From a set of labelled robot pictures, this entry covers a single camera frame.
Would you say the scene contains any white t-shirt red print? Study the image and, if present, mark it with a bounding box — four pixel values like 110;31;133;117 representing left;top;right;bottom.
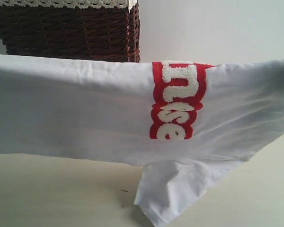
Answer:
0;55;284;227

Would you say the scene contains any dark brown wicker basket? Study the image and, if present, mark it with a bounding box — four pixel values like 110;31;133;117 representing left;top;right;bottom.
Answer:
0;0;140;62

